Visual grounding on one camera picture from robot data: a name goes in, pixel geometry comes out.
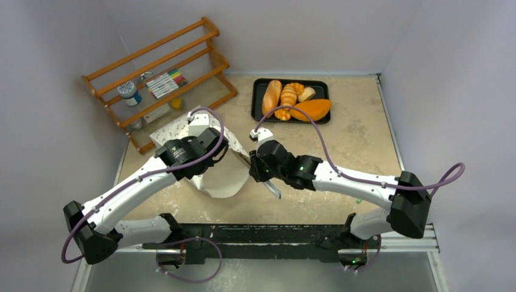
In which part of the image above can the patterned white paper bag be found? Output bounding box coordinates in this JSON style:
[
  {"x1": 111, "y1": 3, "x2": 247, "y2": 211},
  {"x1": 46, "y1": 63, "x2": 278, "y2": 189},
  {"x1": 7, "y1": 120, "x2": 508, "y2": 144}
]
[{"x1": 150, "y1": 114, "x2": 249, "y2": 198}]

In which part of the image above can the long fake bread loaf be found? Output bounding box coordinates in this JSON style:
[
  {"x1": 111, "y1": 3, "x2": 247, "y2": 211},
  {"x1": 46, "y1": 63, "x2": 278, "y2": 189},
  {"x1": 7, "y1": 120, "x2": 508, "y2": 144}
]
[{"x1": 262, "y1": 80, "x2": 282, "y2": 118}]

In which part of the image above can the fake croissant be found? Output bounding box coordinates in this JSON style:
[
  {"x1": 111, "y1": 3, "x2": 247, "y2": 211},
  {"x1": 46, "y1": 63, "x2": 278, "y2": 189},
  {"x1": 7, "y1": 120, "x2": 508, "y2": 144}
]
[{"x1": 280, "y1": 83, "x2": 298, "y2": 106}]

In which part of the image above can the round fake bread roll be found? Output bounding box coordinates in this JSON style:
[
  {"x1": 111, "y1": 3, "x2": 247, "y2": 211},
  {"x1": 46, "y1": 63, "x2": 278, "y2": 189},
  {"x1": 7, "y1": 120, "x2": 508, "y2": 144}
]
[{"x1": 290, "y1": 99, "x2": 332, "y2": 122}]

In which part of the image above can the braided fake bread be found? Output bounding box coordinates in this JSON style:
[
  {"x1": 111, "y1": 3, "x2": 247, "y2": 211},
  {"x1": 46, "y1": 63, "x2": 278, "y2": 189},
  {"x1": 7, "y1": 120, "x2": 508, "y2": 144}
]
[{"x1": 274, "y1": 83, "x2": 305, "y2": 120}]

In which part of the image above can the seeded fake bread bun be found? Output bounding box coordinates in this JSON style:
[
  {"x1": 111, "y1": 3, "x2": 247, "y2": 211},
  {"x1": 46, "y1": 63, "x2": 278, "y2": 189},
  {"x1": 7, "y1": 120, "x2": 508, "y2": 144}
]
[{"x1": 297, "y1": 86, "x2": 316, "y2": 103}]

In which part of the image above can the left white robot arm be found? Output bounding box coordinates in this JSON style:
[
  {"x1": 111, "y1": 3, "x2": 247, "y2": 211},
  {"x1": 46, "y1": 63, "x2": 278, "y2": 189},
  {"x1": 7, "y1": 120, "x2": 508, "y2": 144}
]
[{"x1": 61, "y1": 126, "x2": 228, "y2": 264}]

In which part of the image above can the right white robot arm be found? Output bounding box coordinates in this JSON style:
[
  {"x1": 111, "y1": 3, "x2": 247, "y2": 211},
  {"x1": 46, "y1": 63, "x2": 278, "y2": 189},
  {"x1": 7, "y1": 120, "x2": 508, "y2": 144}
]
[{"x1": 249, "y1": 140, "x2": 431, "y2": 248}]

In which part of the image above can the small white box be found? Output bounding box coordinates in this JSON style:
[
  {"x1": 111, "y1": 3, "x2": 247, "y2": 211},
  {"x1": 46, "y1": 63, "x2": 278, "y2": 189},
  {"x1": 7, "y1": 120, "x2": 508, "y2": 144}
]
[{"x1": 143, "y1": 103, "x2": 171, "y2": 123}]

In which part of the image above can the yellow grey eraser block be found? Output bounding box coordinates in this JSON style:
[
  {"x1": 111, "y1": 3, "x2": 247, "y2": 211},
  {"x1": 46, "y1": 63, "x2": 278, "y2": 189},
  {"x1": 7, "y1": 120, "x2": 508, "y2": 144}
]
[{"x1": 170, "y1": 98, "x2": 185, "y2": 110}]

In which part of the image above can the pack of coloured markers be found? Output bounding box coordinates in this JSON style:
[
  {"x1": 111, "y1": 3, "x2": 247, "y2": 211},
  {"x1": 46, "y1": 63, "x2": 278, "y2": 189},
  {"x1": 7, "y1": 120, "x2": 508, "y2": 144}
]
[{"x1": 145, "y1": 68, "x2": 188, "y2": 99}]

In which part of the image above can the blue lid jar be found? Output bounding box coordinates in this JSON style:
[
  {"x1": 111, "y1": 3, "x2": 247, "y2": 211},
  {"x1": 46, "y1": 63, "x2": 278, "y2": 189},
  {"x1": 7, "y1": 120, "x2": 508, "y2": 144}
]
[{"x1": 117, "y1": 81, "x2": 142, "y2": 106}]

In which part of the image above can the orange wooden rack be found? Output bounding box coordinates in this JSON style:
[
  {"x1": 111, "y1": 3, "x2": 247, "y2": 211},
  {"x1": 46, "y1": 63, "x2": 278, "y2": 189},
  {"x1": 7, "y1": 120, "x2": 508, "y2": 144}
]
[{"x1": 82, "y1": 16, "x2": 238, "y2": 155}]

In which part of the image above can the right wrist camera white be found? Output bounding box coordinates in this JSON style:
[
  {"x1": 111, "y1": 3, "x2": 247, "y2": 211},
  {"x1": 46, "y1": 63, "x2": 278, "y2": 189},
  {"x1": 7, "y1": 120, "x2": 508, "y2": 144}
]
[{"x1": 249, "y1": 127, "x2": 274, "y2": 148}]

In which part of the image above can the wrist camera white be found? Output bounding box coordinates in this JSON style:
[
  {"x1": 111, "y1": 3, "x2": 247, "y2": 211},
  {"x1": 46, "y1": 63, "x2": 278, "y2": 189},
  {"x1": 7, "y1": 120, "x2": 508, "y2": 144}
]
[
  {"x1": 249, "y1": 127, "x2": 274, "y2": 148},
  {"x1": 187, "y1": 112, "x2": 210, "y2": 137}
]

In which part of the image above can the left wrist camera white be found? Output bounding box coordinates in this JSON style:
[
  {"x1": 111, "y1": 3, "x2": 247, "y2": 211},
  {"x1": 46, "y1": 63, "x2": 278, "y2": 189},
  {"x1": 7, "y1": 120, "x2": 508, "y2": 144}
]
[{"x1": 187, "y1": 112, "x2": 210, "y2": 137}]

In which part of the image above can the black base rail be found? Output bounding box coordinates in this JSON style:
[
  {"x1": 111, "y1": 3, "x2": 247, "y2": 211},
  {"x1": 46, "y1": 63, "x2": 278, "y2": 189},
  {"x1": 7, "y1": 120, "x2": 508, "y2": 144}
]
[{"x1": 142, "y1": 215, "x2": 381, "y2": 268}]

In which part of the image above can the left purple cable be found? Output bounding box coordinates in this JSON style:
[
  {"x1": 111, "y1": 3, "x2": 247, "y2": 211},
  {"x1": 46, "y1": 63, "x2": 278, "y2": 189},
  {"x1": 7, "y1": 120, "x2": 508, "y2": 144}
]
[{"x1": 60, "y1": 106, "x2": 226, "y2": 265}]

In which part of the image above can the purple cable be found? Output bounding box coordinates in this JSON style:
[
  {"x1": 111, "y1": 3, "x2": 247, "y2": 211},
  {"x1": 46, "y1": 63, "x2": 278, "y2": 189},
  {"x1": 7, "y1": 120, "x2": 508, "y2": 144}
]
[
  {"x1": 251, "y1": 105, "x2": 466, "y2": 198},
  {"x1": 60, "y1": 106, "x2": 226, "y2": 265}
]

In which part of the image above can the aluminium frame rail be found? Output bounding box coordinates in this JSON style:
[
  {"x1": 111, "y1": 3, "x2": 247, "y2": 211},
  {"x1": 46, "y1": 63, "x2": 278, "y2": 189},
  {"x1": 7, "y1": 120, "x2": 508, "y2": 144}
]
[{"x1": 82, "y1": 223, "x2": 441, "y2": 255}]

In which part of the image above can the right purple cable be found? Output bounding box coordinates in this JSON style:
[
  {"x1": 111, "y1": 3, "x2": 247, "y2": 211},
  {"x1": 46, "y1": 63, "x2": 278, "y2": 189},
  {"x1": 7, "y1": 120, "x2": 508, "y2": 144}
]
[{"x1": 251, "y1": 105, "x2": 466, "y2": 198}]

